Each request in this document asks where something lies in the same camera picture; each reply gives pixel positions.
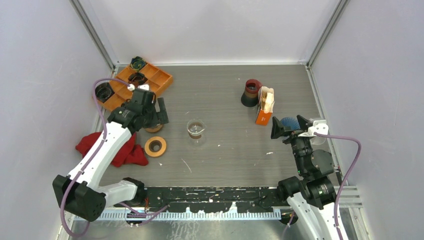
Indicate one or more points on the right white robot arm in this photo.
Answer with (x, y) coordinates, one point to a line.
(311, 194)

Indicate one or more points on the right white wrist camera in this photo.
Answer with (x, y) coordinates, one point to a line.
(315, 125)

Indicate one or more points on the red and black carafe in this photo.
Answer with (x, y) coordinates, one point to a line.
(250, 96)

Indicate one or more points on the red cloth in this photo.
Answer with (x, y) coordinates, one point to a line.
(129, 153)

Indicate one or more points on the orange wooden compartment tray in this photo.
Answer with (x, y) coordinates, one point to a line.
(158, 80)

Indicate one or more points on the dark wooden dripper stand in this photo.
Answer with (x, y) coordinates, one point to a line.
(154, 129)

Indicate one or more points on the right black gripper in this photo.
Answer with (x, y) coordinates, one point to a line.
(277, 129)

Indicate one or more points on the light wooden ring holder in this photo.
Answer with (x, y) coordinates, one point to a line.
(155, 146)

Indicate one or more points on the orange coffee filter box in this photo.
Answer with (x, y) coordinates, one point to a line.
(262, 118)

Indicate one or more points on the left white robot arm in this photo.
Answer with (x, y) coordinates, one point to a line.
(80, 192)

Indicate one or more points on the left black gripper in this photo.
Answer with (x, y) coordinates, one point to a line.
(158, 117)

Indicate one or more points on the glass beaker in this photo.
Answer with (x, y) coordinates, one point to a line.
(195, 128)

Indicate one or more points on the dark patterned rolled cloth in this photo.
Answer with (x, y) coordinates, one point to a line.
(137, 63)

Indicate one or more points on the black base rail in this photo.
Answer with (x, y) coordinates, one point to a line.
(246, 199)

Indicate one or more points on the blue glass dripper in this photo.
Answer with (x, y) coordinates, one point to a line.
(290, 122)

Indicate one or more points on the black rolled cloth in tray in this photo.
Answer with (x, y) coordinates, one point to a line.
(137, 79)

